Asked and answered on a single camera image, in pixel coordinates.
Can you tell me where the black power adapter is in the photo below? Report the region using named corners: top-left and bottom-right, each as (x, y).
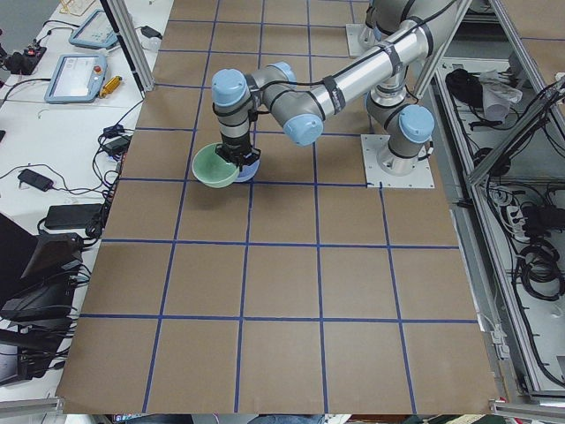
top-left (140, 26), bottom-right (162, 40)

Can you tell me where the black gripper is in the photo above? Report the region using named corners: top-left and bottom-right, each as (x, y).
top-left (215, 136), bottom-right (261, 173)

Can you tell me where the yellow cylindrical tool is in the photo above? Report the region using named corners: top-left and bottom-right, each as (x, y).
top-left (99, 75), bottom-right (123, 98)

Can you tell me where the near teach pendant tablet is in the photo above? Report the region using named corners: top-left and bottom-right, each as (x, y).
top-left (44, 54), bottom-right (108, 104)

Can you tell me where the green ceramic bowl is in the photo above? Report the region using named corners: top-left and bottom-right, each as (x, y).
top-left (192, 143), bottom-right (239, 188)

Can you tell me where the black power brick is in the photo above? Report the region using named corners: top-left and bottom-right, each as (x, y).
top-left (44, 203), bottom-right (102, 230)

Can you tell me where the black smartphone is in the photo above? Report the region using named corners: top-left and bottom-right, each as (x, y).
top-left (18, 169), bottom-right (54, 192)

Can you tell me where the blue ceramic bowl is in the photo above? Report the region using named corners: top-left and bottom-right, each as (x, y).
top-left (234, 160), bottom-right (260, 183)

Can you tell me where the teach pendant tablet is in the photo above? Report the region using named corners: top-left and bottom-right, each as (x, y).
top-left (69, 9), bottom-right (118, 49)
top-left (44, 54), bottom-right (108, 104)

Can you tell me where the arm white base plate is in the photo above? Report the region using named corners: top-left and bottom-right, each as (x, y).
top-left (360, 134), bottom-right (435, 189)
top-left (345, 24), bottom-right (381, 57)

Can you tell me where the far teach pendant tablet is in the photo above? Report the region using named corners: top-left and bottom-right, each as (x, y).
top-left (69, 9), bottom-right (118, 49)

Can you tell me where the aluminium frame post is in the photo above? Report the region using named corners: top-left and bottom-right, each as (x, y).
top-left (100, 0), bottom-right (155, 93)

